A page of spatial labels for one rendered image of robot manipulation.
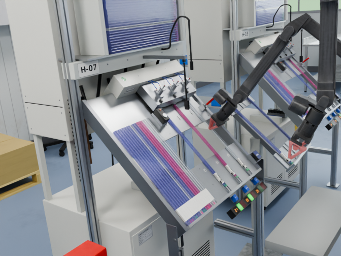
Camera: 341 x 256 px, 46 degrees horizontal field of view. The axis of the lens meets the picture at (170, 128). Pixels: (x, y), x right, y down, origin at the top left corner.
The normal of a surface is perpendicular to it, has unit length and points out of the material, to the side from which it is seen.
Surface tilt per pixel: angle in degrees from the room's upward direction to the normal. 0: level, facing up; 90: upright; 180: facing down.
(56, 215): 90
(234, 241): 0
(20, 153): 90
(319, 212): 0
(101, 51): 90
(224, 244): 0
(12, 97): 90
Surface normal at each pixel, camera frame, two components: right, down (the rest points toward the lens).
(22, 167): 0.79, 0.11
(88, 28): -0.60, 0.28
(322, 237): -0.07, -0.96
